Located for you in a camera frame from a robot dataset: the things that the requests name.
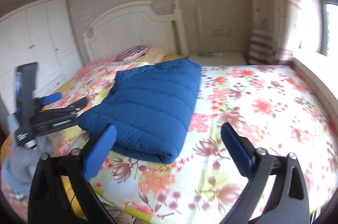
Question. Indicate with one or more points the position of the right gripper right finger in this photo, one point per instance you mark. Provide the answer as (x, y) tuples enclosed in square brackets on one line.
[(276, 191)]

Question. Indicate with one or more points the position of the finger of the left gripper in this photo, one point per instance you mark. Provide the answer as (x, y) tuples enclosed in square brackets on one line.
[(47, 100), (76, 106)]

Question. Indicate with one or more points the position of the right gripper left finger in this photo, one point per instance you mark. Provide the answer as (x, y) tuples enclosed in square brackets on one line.
[(48, 200)]

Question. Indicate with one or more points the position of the blue puffer jacket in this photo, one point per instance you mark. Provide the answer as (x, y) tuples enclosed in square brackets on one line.
[(151, 108)]

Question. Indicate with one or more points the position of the grey gloved left hand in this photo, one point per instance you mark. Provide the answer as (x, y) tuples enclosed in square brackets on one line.
[(20, 165)]

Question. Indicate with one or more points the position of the white wardrobe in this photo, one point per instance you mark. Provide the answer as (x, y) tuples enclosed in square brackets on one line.
[(38, 32)]

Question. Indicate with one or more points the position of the colourful patterned pillow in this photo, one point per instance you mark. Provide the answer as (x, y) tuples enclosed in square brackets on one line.
[(132, 54)]

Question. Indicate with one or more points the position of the yellow pillow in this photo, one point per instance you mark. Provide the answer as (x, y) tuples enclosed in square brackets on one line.
[(171, 58)]

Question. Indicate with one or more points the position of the white wooden headboard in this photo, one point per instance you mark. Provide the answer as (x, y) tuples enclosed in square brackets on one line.
[(132, 24)]

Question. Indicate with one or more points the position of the silver floor lamp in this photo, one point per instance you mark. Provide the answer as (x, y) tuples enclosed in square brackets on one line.
[(202, 52)]

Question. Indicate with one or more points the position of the white nightstand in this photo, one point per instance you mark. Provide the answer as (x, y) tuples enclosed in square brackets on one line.
[(219, 59)]

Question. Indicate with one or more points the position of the patterned window curtain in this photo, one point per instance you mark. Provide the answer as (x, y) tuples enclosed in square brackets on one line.
[(276, 33)]

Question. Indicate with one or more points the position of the window frame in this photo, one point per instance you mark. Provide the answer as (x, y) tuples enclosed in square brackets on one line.
[(330, 22)]

